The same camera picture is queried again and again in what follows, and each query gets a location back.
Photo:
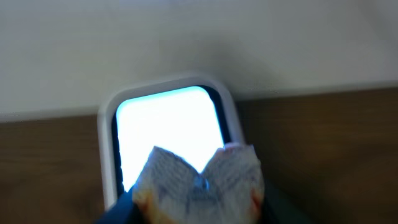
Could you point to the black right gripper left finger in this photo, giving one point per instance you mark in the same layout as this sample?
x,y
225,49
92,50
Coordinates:
x,y
124,211

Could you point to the orange snack packet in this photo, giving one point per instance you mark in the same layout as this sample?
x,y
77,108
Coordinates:
x,y
230,189

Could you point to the white barcode scanner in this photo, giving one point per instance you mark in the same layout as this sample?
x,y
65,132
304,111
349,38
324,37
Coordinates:
x,y
190,115

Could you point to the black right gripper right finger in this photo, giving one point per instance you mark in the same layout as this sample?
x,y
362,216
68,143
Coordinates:
x,y
278,209

